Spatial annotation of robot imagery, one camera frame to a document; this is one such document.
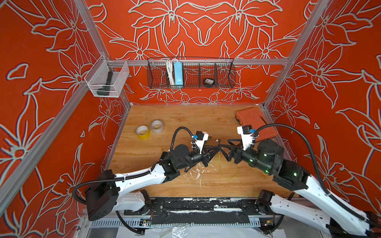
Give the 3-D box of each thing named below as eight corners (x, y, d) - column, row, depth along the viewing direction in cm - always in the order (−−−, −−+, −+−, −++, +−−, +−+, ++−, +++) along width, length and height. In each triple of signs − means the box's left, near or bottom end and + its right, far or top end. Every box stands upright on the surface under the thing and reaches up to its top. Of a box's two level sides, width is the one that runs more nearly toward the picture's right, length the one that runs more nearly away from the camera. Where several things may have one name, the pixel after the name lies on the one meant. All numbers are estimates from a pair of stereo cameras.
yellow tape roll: (136, 139, 102) (134, 136, 99) (139, 128, 108) (137, 125, 105) (148, 139, 102) (147, 136, 99) (151, 128, 108) (150, 125, 105)
